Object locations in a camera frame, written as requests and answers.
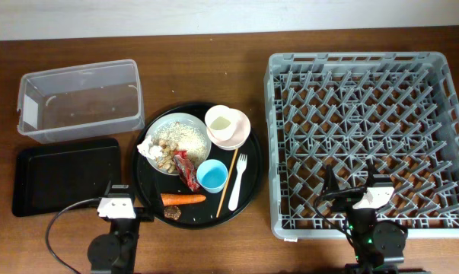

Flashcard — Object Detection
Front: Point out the brown food scrap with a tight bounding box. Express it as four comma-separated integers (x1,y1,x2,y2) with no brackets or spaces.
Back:
164,205,182,221

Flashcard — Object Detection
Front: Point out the wooden chopstick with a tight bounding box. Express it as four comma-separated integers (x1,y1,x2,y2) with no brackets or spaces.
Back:
216,148,239,218

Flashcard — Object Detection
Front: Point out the white tissue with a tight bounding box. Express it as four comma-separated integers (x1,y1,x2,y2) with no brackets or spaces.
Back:
137,135,163,160

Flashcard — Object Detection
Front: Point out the grey dishwasher rack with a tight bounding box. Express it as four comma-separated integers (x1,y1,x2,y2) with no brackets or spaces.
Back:
263,52,459,241

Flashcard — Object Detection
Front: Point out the grey plate with rice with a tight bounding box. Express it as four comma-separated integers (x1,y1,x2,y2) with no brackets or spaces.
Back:
141,113,212,176

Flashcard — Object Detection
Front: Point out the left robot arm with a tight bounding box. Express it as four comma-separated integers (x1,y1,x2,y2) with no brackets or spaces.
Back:
88,185,154,274

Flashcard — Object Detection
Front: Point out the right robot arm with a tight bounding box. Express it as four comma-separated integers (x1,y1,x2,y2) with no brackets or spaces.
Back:
313,162,408,274

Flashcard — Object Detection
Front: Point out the blue cup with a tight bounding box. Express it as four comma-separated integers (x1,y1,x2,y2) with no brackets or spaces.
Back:
196,159,228,194

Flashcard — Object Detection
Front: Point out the clear plastic waste bin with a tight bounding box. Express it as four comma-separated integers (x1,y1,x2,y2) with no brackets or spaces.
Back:
17,59,145,144

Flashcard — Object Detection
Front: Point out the white plastic fork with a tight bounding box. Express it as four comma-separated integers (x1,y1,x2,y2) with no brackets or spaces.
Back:
228,154,247,211

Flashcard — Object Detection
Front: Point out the white cup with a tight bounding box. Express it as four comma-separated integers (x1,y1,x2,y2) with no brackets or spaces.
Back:
205,105,237,141

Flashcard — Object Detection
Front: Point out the pink bowl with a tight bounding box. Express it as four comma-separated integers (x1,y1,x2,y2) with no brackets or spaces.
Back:
206,110,251,151

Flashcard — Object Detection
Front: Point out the red snack wrapper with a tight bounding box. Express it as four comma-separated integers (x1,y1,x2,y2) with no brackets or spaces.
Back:
174,151,201,192

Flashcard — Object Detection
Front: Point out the orange carrot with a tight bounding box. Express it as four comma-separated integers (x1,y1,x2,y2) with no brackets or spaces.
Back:
161,193,206,206

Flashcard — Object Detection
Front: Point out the black rectangular tray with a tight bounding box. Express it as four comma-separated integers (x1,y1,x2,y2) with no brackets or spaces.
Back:
11,138,121,217

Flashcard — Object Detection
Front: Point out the round black serving tray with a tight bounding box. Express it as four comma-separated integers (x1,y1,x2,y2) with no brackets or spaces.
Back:
130,121,264,229

